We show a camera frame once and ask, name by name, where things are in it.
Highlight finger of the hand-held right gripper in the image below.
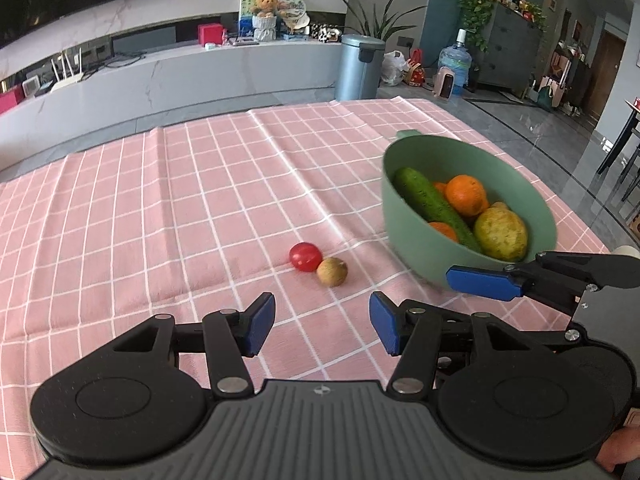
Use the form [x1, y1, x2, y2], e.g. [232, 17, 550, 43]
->
[446, 251, 640, 317]

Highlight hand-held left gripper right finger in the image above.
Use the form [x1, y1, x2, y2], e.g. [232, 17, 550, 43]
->
[369, 291, 557, 402]

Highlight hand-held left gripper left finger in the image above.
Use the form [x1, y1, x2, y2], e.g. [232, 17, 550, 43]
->
[111, 292, 277, 399]

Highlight yellow-green pear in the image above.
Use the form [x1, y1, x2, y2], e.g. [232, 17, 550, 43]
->
[473, 206, 530, 263]

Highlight orange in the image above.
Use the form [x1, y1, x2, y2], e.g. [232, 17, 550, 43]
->
[428, 221, 460, 244]
[445, 174, 490, 217]

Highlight green colander bowl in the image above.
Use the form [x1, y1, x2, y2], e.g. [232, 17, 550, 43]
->
[381, 130, 559, 292]

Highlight red tomato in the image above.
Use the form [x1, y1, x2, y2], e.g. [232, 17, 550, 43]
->
[288, 242, 323, 273]

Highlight green cucumber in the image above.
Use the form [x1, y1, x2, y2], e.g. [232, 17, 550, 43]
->
[392, 167, 484, 254]

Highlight person's right hand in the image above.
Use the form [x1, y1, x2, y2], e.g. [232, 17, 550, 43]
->
[596, 425, 640, 473]

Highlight pink checked tablecloth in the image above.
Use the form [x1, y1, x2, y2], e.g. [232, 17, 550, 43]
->
[0, 96, 614, 402]

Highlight pink small heater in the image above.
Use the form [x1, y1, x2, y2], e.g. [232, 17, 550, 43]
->
[432, 70, 456, 100]

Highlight shopping bags on floor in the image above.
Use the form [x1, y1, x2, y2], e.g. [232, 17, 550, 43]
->
[527, 74, 576, 113]

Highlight blue water jug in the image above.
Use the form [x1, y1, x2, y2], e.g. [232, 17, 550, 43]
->
[437, 29, 474, 96]

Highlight red gift bag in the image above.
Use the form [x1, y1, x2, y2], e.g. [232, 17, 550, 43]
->
[403, 49, 426, 87]

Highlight white plastic bag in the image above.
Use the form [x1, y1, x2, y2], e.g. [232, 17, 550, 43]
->
[381, 50, 409, 87]

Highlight dark grey cabinet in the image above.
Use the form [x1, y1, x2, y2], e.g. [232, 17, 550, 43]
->
[470, 0, 546, 94]

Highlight grey-blue pedal trash bin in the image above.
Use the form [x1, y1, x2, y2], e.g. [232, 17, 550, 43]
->
[333, 34, 387, 102]

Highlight white marble media console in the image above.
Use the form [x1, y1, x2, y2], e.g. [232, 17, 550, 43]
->
[0, 35, 362, 172]

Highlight long-leaf potted plant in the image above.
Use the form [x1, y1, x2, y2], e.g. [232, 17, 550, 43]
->
[335, 0, 427, 42]

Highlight teddy bear in white basket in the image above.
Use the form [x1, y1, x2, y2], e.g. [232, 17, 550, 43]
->
[249, 0, 279, 42]

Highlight round paper fan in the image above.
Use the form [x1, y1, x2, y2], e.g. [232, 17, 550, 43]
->
[277, 0, 311, 29]

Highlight white router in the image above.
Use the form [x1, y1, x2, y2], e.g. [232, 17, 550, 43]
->
[49, 47, 86, 92]

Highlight pink flat box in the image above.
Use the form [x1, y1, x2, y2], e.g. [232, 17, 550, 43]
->
[0, 85, 25, 116]

